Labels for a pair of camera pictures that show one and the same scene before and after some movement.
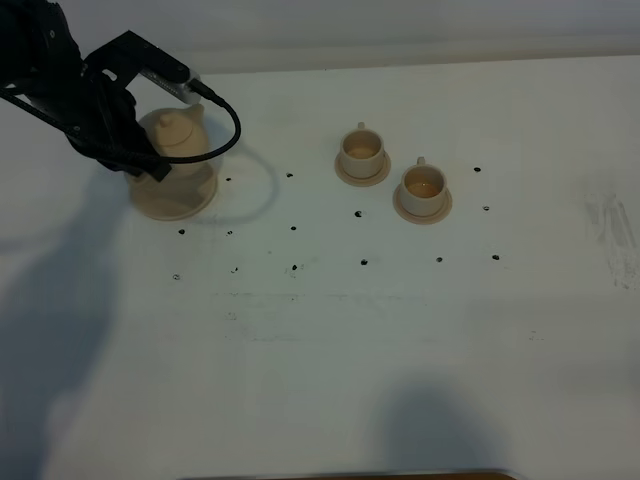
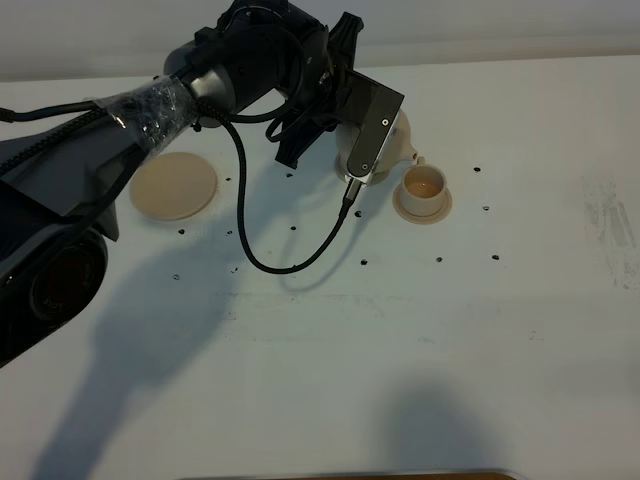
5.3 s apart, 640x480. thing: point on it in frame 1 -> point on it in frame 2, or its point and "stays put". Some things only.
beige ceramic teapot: (189, 190) -> (396, 151)
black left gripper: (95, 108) -> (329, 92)
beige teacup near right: (423, 189) stays put
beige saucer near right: (421, 220) stays put
